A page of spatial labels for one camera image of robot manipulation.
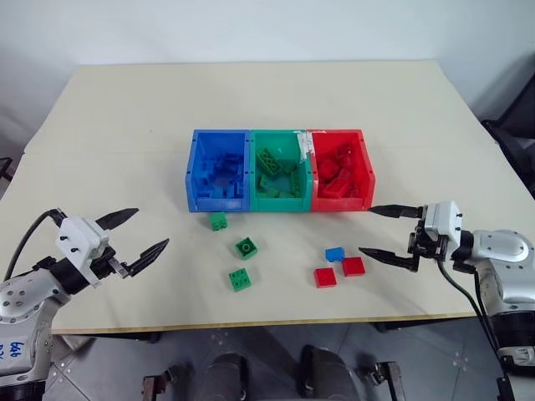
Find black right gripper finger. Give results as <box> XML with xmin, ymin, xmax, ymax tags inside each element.
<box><xmin>367</xmin><ymin>204</ymin><xmax>425</xmax><ymax>220</ymax></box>
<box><xmin>358</xmin><ymin>246</ymin><xmax>421</xmax><ymax>273</ymax></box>

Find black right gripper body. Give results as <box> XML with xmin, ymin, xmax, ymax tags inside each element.
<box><xmin>407</xmin><ymin>216</ymin><xmax>451</xmax><ymax>262</ymax></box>

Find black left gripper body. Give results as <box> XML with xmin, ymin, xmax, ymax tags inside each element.
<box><xmin>89</xmin><ymin>246</ymin><xmax>130</xmax><ymax>281</ymax></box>

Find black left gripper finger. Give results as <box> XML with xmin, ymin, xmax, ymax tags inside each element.
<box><xmin>94</xmin><ymin>207</ymin><xmax>140</xmax><ymax>231</ymax></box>
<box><xmin>123</xmin><ymin>238</ymin><xmax>171</xmax><ymax>277</ymax></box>

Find red square toy brick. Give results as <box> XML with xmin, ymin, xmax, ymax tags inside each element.
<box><xmin>313</xmin><ymin>267</ymin><xmax>338</xmax><ymax>289</ymax></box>
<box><xmin>341</xmin><ymin>256</ymin><xmax>368</xmax><ymax>277</ymax></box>

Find red plastic bin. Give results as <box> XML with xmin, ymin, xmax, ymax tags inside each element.
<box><xmin>308</xmin><ymin>129</ymin><xmax>376</xmax><ymax>213</ymax></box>

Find blue plastic bin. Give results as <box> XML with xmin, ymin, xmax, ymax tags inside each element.
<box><xmin>183</xmin><ymin>128</ymin><xmax>253</xmax><ymax>213</ymax></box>

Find green four-stud toy brick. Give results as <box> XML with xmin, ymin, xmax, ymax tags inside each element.
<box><xmin>227</xmin><ymin>267</ymin><xmax>253</xmax><ymax>292</ymax></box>

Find green brick with round hole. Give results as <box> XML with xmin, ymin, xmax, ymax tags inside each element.
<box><xmin>234</xmin><ymin>237</ymin><xmax>260</xmax><ymax>261</ymax></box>

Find white tape strip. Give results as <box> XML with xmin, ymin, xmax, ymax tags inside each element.
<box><xmin>294</xmin><ymin>129</ymin><xmax>315</xmax><ymax>164</ymax></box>

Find green plastic bin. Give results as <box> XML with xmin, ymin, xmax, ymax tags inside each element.
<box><xmin>249</xmin><ymin>129</ymin><xmax>313</xmax><ymax>213</ymax></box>

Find dark rounded shape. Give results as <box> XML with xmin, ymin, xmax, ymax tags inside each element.
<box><xmin>202</xmin><ymin>353</ymin><xmax>250</xmax><ymax>401</ymax></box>
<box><xmin>298</xmin><ymin>344</ymin><xmax>357</xmax><ymax>401</ymax></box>

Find long green eight-stud brick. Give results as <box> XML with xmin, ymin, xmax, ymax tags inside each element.
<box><xmin>255</xmin><ymin>148</ymin><xmax>282</xmax><ymax>175</ymax></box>

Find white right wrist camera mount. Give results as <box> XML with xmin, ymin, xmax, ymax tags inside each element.
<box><xmin>421</xmin><ymin>200</ymin><xmax>463</xmax><ymax>247</ymax></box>

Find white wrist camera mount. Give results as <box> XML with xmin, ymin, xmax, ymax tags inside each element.
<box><xmin>421</xmin><ymin>200</ymin><xmax>463</xmax><ymax>247</ymax></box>
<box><xmin>53</xmin><ymin>216</ymin><xmax>110</xmax><ymax>289</ymax></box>

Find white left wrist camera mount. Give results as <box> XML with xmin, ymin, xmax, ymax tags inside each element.
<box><xmin>53</xmin><ymin>216</ymin><xmax>110</xmax><ymax>289</ymax></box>

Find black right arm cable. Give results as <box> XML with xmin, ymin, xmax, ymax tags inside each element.
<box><xmin>437</xmin><ymin>254</ymin><xmax>517</xmax><ymax>401</ymax></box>

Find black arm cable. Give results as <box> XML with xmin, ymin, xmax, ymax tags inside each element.
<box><xmin>437</xmin><ymin>254</ymin><xmax>517</xmax><ymax>401</ymax></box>
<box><xmin>0</xmin><ymin>207</ymin><xmax>68</xmax><ymax>283</ymax></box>

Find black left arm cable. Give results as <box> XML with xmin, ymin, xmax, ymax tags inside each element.
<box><xmin>0</xmin><ymin>207</ymin><xmax>68</xmax><ymax>283</ymax></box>

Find metal floor bracket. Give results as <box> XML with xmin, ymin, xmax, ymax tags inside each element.
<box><xmin>369</xmin><ymin>361</ymin><xmax>403</xmax><ymax>401</ymax></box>
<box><xmin>140</xmin><ymin>365</ymin><xmax>181</xmax><ymax>401</ymax></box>

